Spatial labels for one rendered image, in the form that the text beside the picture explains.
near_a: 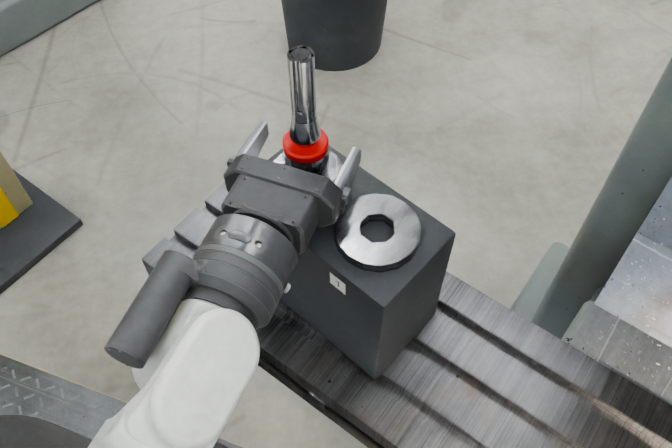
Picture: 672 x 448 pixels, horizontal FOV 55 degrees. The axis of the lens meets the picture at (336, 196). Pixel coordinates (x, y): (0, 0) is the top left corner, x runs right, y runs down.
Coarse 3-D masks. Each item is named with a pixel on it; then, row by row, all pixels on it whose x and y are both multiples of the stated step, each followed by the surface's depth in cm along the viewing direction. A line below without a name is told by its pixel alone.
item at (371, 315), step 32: (352, 192) 71; (384, 192) 71; (352, 224) 67; (384, 224) 68; (416, 224) 67; (320, 256) 66; (352, 256) 64; (384, 256) 64; (416, 256) 66; (448, 256) 71; (320, 288) 71; (352, 288) 65; (384, 288) 64; (416, 288) 68; (320, 320) 78; (352, 320) 70; (384, 320) 65; (416, 320) 76; (352, 352) 77; (384, 352) 73
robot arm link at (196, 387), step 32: (192, 320) 51; (224, 320) 51; (192, 352) 49; (224, 352) 50; (256, 352) 52; (160, 384) 47; (192, 384) 48; (224, 384) 49; (128, 416) 46; (160, 416) 46; (192, 416) 47; (224, 416) 49
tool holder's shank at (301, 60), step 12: (300, 48) 57; (288, 60) 57; (300, 60) 56; (312, 60) 57; (288, 72) 58; (300, 72) 57; (312, 72) 58; (300, 84) 58; (312, 84) 59; (300, 96) 60; (312, 96) 60; (300, 108) 61; (312, 108) 61; (300, 120) 62; (312, 120) 62; (300, 132) 63; (312, 132) 63; (300, 144) 64; (312, 144) 65
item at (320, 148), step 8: (320, 128) 67; (288, 136) 66; (320, 136) 66; (288, 144) 65; (320, 144) 65; (328, 144) 66; (288, 152) 65; (296, 152) 65; (304, 152) 65; (312, 152) 65; (320, 152) 65; (296, 160) 65; (304, 160) 65; (312, 160) 65
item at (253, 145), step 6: (258, 126) 69; (264, 126) 69; (252, 132) 68; (258, 132) 68; (264, 132) 70; (252, 138) 68; (258, 138) 68; (264, 138) 70; (246, 144) 67; (252, 144) 67; (258, 144) 69; (240, 150) 66; (246, 150) 66; (252, 150) 68; (258, 150) 69; (234, 156) 67
